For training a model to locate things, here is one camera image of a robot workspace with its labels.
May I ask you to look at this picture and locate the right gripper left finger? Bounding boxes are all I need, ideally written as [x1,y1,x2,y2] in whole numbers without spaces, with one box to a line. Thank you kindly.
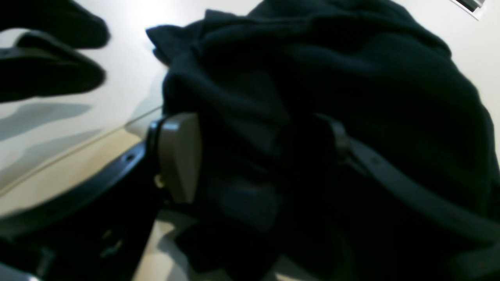
[1,112,202,281]

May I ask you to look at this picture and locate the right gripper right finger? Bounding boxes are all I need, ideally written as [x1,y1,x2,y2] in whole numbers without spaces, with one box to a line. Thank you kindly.
[315,113,500,247]

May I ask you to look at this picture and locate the black t-shirt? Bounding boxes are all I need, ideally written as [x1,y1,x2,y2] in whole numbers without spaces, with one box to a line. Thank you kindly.
[146,0,499,281]

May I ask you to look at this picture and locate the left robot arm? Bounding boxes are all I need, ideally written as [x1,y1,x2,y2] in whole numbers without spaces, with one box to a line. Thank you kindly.
[0,0,111,103]

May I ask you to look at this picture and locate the printed paper sheet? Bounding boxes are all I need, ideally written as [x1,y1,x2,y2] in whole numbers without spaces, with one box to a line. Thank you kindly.
[452,0,486,20]

